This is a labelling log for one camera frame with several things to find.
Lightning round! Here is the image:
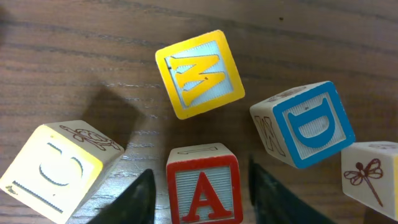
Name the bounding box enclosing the blue letter D block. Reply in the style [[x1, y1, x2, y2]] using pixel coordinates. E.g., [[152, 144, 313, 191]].
[[249, 81, 356, 169]]

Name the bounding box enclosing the yellow letter M block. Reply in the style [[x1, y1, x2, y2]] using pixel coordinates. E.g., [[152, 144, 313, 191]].
[[155, 30, 245, 119]]

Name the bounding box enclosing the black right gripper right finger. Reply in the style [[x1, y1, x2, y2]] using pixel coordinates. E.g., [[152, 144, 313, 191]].
[[248, 157, 334, 224]]

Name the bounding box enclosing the red letter A block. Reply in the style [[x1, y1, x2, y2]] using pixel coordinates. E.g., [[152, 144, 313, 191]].
[[166, 143, 243, 224]]

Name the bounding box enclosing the yellow letter C block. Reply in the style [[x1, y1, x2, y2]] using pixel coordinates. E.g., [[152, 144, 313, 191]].
[[1, 120, 124, 223]]

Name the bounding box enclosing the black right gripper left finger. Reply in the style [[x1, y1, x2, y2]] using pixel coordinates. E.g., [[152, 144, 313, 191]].
[[88, 169, 156, 224]]

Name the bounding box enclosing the yellow number 8 block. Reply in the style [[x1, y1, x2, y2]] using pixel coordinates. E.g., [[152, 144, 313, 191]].
[[341, 141, 397, 220]]

